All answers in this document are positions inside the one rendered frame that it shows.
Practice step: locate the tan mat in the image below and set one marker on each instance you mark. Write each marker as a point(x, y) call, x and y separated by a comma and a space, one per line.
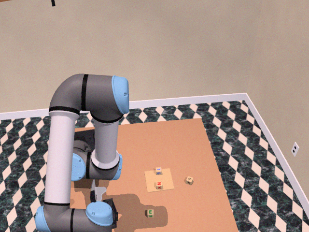
point(152, 178)

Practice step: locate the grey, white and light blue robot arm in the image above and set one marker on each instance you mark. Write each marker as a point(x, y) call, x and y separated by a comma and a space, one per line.
point(106, 97)

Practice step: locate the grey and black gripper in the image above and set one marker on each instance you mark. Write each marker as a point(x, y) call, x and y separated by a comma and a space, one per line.
point(96, 195)

